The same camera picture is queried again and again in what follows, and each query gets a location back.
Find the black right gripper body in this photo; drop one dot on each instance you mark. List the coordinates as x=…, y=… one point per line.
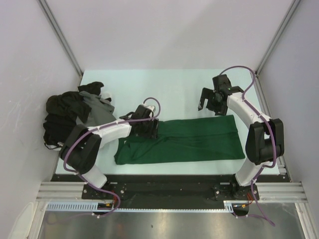
x=220, y=107

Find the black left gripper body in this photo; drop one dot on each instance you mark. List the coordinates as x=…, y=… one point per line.
x=146, y=130

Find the green t shirt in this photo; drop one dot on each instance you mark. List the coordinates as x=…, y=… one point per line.
x=190, y=140

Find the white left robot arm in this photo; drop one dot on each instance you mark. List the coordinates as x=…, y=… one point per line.
x=81, y=148

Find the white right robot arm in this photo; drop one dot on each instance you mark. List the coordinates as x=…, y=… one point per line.
x=265, y=139

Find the grey t shirt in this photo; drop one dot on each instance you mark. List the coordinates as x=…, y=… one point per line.
x=101, y=109

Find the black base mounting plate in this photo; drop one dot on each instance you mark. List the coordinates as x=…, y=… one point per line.
x=170, y=190

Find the black t shirt pile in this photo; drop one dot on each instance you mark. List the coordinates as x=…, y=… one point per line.
x=63, y=111

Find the white plastic bin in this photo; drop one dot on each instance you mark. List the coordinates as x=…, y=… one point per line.
x=72, y=108

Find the white slotted cable duct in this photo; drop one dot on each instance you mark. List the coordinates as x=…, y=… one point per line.
x=220, y=207

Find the right aluminium frame post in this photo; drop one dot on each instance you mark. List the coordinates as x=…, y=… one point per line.
x=278, y=34

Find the aluminium frame post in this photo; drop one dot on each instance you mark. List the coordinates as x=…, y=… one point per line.
x=278, y=34
x=48, y=13

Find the aluminium front rail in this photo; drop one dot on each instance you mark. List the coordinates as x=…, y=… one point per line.
x=282, y=192

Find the left aluminium frame post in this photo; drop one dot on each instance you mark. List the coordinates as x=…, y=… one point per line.
x=48, y=13

